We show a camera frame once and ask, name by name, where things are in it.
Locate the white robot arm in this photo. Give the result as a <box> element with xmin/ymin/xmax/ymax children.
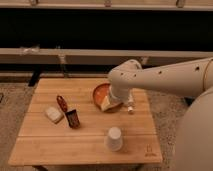
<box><xmin>101</xmin><ymin>58</ymin><xmax>213</xmax><ymax>111</ymax></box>

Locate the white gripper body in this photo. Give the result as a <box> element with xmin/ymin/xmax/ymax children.
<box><xmin>107</xmin><ymin>87</ymin><xmax>134</xmax><ymax>113</ymax></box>

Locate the dark red spoon-shaped object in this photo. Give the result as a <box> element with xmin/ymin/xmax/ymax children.
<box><xmin>56</xmin><ymin>96</ymin><xmax>68</xmax><ymax>113</ymax></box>

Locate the grey horizontal rail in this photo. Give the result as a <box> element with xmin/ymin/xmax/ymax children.
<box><xmin>0</xmin><ymin>47</ymin><xmax>213</xmax><ymax>65</ymax></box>

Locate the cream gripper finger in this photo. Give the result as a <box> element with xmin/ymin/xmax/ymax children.
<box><xmin>101</xmin><ymin>96</ymin><xmax>121</xmax><ymax>112</ymax></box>

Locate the orange bowl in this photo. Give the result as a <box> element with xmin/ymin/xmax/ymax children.
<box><xmin>92</xmin><ymin>83</ymin><xmax>122</xmax><ymax>112</ymax></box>

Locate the white eraser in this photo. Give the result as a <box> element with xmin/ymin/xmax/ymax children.
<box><xmin>45</xmin><ymin>107</ymin><xmax>63</xmax><ymax>123</ymax></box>

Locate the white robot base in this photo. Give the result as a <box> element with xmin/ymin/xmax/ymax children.
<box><xmin>171</xmin><ymin>87</ymin><xmax>213</xmax><ymax>171</ymax></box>

